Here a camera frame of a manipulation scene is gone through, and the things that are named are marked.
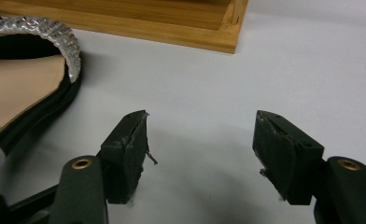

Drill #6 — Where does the wooden shoe rack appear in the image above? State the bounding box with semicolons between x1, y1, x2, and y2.
0;0;250;55

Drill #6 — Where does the silver strap sandal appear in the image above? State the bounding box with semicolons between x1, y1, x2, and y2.
0;6;83;188

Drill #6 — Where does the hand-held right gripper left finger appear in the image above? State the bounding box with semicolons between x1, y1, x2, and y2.
100;109;158;205

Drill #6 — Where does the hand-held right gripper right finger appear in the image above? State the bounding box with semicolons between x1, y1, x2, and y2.
252;109;326;206

